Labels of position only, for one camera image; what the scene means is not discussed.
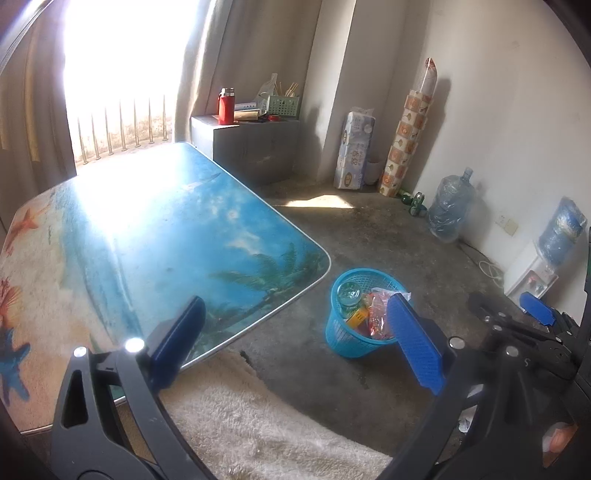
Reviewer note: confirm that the green cans on floor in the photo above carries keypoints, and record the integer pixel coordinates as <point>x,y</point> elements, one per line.
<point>414,202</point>

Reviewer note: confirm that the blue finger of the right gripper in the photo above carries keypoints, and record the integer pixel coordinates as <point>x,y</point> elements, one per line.
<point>537,309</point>

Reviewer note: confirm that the window railing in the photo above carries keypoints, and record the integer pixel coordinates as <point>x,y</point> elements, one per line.
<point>101,132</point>

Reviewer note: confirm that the tissue paper package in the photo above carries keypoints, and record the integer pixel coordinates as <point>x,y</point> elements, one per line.
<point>354,149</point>

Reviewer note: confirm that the blue water jug on floor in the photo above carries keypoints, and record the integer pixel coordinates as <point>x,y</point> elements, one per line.
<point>451,206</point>

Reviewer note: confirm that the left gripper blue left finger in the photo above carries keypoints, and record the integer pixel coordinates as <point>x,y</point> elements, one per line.
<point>88,440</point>

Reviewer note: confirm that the water jug on dispenser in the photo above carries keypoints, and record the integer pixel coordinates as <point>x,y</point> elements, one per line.
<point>562,232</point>

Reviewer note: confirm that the beige curtain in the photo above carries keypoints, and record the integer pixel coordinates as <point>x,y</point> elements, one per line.
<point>240,44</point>

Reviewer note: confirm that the clear red snack wrapper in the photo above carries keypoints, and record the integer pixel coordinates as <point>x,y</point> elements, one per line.
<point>378,322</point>

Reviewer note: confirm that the blue plastic trash basket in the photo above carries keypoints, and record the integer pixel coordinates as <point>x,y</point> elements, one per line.
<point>345,341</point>

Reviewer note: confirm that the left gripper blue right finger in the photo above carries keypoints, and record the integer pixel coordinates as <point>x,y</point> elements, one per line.
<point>492,417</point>

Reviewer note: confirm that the red thermos bottle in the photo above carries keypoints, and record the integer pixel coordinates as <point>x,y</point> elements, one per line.
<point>226,106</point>

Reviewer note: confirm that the rolled patterned mat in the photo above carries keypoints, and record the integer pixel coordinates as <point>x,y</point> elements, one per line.
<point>409,130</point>

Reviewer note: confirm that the yellow small box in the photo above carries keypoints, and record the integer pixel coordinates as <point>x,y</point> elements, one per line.
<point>358,318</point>

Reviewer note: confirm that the green plastic basket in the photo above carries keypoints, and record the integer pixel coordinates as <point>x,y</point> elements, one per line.
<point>283,106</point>

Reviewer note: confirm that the green plastic bottle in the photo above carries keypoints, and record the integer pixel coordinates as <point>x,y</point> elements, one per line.
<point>350,296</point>

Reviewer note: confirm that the grey cabinet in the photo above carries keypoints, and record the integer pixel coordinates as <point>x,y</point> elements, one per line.
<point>257,153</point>

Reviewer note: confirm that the white water dispenser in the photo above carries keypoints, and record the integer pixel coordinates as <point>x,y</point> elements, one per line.
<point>529,273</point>

